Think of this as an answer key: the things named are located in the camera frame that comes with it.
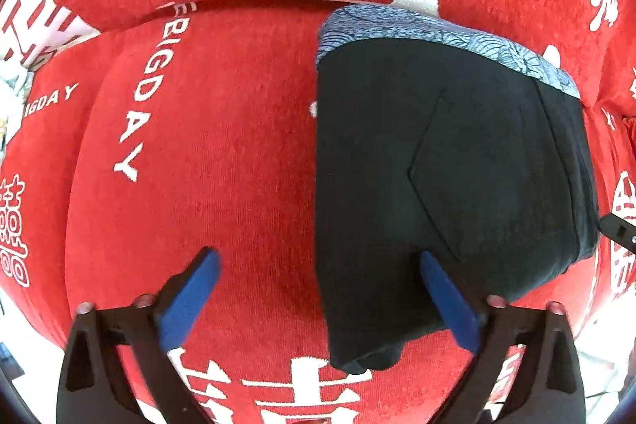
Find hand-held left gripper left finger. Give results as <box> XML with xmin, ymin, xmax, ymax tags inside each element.
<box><xmin>56</xmin><ymin>246</ymin><xmax>222</xmax><ymax>424</ymax></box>

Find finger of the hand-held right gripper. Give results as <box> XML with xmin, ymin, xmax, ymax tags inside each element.
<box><xmin>597</xmin><ymin>213</ymin><xmax>636</xmax><ymax>257</ymax></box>

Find black pants with blue waistband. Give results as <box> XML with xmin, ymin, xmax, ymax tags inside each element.
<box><xmin>315</xmin><ymin>4</ymin><xmax>600</xmax><ymax>375</ymax></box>

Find light patterned cloth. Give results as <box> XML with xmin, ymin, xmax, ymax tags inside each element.
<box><xmin>0</xmin><ymin>56</ymin><xmax>37</xmax><ymax>151</ymax></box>

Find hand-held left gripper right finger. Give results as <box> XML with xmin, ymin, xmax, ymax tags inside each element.
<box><xmin>420</xmin><ymin>251</ymin><xmax>588</xmax><ymax>424</ymax></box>

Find red printed blanket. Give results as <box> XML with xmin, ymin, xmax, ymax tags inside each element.
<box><xmin>0</xmin><ymin>0</ymin><xmax>636</xmax><ymax>424</ymax></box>

